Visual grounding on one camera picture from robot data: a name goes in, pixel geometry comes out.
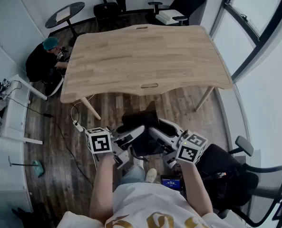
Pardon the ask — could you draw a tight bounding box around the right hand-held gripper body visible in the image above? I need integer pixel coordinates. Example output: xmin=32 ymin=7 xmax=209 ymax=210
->
xmin=158 ymin=118 xmax=208 ymax=169

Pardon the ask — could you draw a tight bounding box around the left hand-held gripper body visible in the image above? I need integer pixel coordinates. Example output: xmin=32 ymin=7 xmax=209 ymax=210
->
xmin=85 ymin=126 xmax=134 ymax=170

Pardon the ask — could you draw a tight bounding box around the person's right forearm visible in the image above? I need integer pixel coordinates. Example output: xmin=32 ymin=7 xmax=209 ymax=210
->
xmin=178 ymin=161 xmax=214 ymax=218

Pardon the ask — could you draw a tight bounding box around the person's left forearm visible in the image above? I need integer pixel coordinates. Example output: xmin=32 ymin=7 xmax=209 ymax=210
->
xmin=89 ymin=152 xmax=117 ymax=221

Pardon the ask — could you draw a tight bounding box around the white power strip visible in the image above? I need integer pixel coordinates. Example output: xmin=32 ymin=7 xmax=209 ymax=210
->
xmin=72 ymin=120 xmax=84 ymax=132

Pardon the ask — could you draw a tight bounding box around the small monitor with blue screen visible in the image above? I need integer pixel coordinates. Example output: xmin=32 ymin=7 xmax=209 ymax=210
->
xmin=160 ymin=174 xmax=183 ymax=192

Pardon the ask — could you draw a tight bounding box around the person's white shoe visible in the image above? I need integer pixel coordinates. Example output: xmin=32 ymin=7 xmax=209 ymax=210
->
xmin=144 ymin=168 xmax=158 ymax=184

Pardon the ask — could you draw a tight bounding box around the black mesh office chair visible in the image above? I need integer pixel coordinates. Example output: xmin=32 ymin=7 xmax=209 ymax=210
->
xmin=197 ymin=135 xmax=282 ymax=228

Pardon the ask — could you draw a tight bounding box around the person's blue jeans leg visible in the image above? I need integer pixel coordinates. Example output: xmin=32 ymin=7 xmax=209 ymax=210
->
xmin=120 ymin=165 xmax=146 ymax=185

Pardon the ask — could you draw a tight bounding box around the white shirt with gold print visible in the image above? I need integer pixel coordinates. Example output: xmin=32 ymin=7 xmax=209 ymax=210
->
xmin=57 ymin=183 xmax=249 ymax=228

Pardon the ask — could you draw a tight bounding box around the teal floor squeegee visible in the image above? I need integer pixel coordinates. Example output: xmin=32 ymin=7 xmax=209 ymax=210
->
xmin=8 ymin=155 xmax=46 ymax=178

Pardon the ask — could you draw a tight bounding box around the black white-rimmed bag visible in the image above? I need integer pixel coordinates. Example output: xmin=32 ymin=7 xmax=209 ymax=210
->
xmin=44 ymin=69 xmax=65 ymax=97

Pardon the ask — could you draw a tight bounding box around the white flat box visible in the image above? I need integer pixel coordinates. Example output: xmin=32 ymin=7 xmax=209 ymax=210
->
xmin=155 ymin=9 xmax=183 ymax=26

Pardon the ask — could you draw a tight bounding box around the round black side table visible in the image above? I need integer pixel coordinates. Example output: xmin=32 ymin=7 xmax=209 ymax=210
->
xmin=45 ymin=1 xmax=86 ymax=48

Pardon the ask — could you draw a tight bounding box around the cream flat box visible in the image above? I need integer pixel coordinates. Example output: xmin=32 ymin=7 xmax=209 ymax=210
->
xmin=56 ymin=8 xmax=73 ymax=23

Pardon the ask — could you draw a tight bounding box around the black floor cable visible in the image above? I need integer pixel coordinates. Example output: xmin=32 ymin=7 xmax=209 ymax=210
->
xmin=24 ymin=103 xmax=94 ymax=188

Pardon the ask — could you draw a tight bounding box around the white power cable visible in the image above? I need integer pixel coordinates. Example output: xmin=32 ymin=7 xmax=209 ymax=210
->
xmin=70 ymin=94 xmax=96 ymax=125

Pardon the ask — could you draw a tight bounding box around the black window frame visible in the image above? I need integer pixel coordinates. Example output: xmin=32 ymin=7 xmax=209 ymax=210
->
xmin=208 ymin=0 xmax=282 ymax=83

